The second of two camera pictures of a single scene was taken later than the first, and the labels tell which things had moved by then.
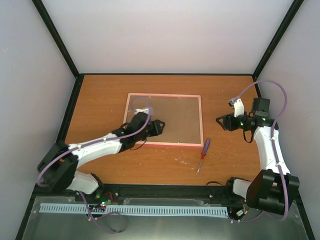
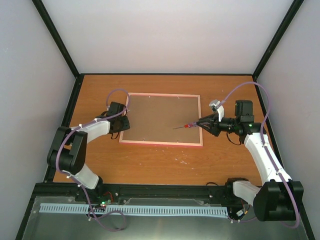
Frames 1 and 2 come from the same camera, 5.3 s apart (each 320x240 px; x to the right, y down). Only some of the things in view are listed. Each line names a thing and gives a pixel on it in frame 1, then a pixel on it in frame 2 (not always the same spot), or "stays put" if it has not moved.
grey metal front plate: (245, 222) stays put
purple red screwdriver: (204, 152) -> (191, 125)
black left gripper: (157, 129) -> (126, 125)
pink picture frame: (182, 116) stays put
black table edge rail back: (161, 73) stays put
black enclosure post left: (60, 42) stays put
